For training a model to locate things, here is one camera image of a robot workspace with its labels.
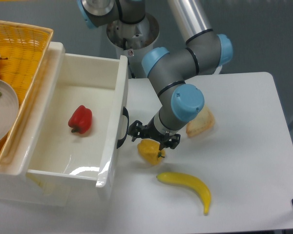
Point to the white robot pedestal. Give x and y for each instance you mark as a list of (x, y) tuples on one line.
[(134, 41)]

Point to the yellow banana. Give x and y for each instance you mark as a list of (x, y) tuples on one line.
[(189, 181)]

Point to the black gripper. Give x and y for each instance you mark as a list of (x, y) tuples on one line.
[(165, 139)]

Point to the white ribbed plate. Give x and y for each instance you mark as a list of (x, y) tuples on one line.
[(9, 108)]

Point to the yellow bell pepper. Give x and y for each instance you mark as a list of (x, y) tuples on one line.
[(149, 150)]

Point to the red bell pepper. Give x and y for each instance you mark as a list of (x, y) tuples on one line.
[(81, 120)]

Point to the white top drawer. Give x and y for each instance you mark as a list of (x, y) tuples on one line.
[(72, 159)]

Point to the white drawer cabinet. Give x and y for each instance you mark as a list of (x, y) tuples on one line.
[(16, 183)]

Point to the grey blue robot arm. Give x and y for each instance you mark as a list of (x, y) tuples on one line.
[(167, 72)]

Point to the black top drawer handle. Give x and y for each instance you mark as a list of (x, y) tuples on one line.
[(124, 127)]

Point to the slice of bread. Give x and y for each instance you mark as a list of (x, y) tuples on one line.
[(202, 122)]

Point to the yellow woven basket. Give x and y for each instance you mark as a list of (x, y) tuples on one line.
[(24, 46)]

